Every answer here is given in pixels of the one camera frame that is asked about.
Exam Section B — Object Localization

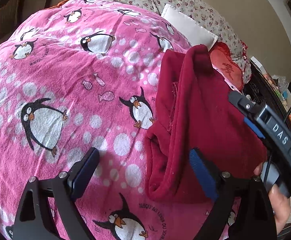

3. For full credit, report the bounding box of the clear plastic bag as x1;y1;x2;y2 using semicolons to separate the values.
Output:
270;74;289;90

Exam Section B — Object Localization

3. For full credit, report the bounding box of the floral pillow with red trim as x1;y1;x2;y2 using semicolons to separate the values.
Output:
237;40;253;83

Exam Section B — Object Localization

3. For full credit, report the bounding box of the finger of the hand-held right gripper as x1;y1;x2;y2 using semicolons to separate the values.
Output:
228;90;266;140

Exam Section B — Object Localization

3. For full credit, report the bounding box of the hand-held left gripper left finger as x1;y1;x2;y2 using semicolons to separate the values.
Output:
12;147;101;240

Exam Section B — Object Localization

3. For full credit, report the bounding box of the person's right hand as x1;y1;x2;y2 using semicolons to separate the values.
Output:
254;162;291;233

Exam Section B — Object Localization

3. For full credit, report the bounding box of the pink penguin blanket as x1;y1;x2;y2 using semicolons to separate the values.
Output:
0;0;241;240

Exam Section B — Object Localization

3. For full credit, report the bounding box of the dark carved wooden cabinet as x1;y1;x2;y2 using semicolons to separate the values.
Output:
243;61;291;130

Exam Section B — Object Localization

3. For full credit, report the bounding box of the white pillow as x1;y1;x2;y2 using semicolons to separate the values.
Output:
160;4;219;53

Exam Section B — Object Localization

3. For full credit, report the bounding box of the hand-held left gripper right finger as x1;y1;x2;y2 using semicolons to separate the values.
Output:
188;148;277;240

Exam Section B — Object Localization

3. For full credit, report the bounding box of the dark red fleece garment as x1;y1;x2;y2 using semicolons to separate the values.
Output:
145;44;268;204

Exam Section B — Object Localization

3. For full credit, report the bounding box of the red heart cushion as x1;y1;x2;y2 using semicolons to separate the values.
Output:
209;42;246;90

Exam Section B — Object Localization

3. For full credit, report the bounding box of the dark wooden chair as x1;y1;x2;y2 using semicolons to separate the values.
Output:
0;0;58;53

